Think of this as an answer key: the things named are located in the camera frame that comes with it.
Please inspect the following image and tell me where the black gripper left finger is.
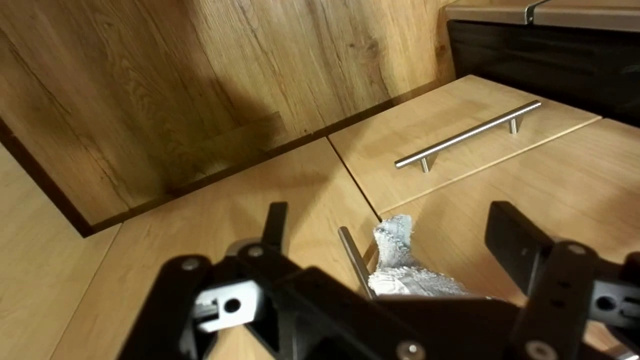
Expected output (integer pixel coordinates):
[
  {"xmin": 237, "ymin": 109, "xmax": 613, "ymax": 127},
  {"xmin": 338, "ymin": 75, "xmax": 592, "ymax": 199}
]
[{"xmin": 118, "ymin": 203, "xmax": 288, "ymax": 360}]

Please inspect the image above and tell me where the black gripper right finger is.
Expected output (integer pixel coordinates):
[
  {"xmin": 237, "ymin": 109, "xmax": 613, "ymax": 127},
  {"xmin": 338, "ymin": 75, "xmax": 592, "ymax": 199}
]
[{"xmin": 485, "ymin": 201, "xmax": 640, "ymax": 360}]

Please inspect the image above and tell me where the grey white rag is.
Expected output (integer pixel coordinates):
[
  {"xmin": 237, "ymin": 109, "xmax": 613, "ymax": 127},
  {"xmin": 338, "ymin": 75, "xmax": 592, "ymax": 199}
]
[{"xmin": 368, "ymin": 215, "xmax": 468, "ymax": 298}]

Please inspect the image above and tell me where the steel cabinet door handle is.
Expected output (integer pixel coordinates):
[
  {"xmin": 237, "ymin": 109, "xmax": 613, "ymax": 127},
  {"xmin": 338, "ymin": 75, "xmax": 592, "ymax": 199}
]
[{"xmin": 338, "ymin": 226, "xmax": 374, "ymax": 300}]

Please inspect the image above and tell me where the steel drawer handle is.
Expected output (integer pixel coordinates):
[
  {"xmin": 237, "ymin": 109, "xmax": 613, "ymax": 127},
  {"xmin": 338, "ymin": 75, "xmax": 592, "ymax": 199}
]
[{"xmin": 395, "ymin": 100, "xmax": 542, "ymax": 173}]

